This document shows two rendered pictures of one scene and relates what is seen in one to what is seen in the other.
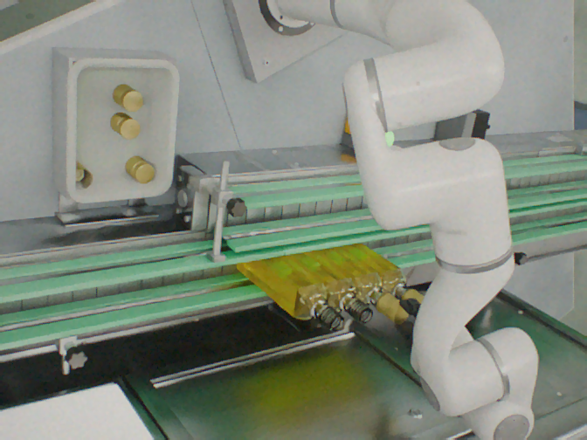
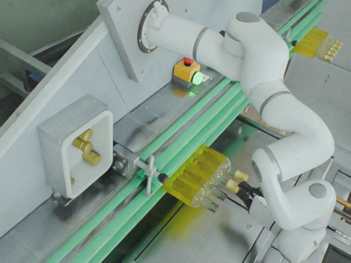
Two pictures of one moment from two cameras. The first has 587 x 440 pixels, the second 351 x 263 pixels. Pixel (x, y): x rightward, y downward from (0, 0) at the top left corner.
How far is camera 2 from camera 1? 0.65 m
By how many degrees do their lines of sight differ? 29
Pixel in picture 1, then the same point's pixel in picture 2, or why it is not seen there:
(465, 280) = (312, 232)
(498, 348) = not seen: hidden behind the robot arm
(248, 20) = (134, 56)
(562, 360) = not seen: hidden behind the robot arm
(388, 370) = (227, 204)
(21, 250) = (58, 238)
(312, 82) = (158, 61)
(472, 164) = (328, 204)
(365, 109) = (276, 186)
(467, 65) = (322, 154)
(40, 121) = (37, 163)
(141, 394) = not seen: outside the picture
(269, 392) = (187, 241)
